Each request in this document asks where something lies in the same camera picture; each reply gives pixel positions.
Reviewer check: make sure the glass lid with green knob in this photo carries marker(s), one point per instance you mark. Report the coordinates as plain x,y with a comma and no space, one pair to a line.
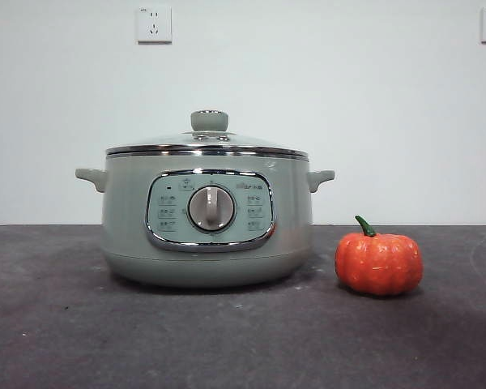
209,120

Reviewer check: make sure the small orange pumpkin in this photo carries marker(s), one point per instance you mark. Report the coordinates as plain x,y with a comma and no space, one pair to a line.
378,263

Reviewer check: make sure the pale green electric cooking pot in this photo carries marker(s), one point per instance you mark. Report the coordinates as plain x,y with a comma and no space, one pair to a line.
125,227

